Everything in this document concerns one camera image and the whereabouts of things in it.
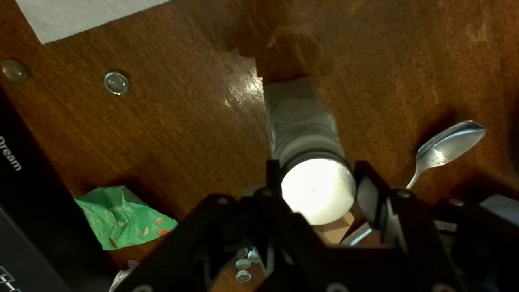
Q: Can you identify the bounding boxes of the flat black pad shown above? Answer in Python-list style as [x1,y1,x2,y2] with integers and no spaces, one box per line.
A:
[475,193,519,228]

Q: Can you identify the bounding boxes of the brown cork stopper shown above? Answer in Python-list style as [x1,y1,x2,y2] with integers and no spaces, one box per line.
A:
[264,22,327,84]

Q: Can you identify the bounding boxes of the silver spoon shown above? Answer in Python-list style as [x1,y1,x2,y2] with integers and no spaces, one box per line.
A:
[404,118,488,191]

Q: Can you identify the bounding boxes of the white cloth mat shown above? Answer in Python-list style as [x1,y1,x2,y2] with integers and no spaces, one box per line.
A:
[14,0,172,47]

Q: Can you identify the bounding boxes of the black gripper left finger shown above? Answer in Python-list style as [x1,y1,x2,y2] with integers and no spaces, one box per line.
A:
[262,157,287,212]

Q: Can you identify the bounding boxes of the round silver lid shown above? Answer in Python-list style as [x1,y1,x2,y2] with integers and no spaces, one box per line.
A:
[279,155,358,228]

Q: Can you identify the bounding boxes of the glass shaker container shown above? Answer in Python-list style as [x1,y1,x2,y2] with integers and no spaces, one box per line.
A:
[262,74,352,170]

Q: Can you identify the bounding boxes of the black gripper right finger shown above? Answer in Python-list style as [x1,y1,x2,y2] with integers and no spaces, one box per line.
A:
[352,159,395,227]

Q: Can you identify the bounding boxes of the white crumpled tissue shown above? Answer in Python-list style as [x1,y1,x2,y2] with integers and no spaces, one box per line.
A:
[105,257,142,292]

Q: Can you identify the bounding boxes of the clear glass bead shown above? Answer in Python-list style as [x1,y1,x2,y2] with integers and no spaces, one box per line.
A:
[0,56,32,84]
[102,69,131,98]

